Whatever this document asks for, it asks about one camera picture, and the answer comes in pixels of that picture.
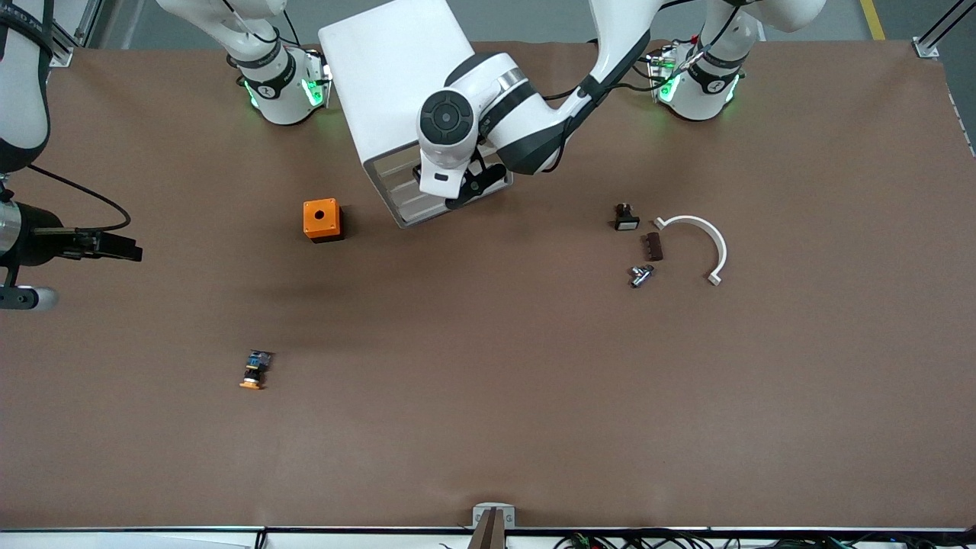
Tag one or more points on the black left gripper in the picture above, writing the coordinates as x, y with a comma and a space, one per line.
415, 172

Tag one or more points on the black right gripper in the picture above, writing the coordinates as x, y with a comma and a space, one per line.
40, 236

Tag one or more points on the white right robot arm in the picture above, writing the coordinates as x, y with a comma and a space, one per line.
19, 91

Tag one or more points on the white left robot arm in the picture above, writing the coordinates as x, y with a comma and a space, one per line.
488, 99

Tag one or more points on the small silver metal part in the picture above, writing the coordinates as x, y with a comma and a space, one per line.
641, 277

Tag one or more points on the brown terminal block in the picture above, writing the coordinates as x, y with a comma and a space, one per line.
654, 247

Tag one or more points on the white curved plastic arc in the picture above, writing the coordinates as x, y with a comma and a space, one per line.
717, 244

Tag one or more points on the orange button enclosure box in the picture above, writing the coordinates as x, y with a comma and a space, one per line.
320, 217

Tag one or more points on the small black switch module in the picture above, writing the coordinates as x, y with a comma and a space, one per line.
627, 221

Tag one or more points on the aluminium frame post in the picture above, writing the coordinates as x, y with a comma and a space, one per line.
934, 38
65, 49

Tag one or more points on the white table edge rail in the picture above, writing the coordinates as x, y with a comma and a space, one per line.
152, 538

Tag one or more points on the grey metal table bracket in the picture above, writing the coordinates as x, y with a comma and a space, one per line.
480, 515

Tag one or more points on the brown camera stand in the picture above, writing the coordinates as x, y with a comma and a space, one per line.
492, 530

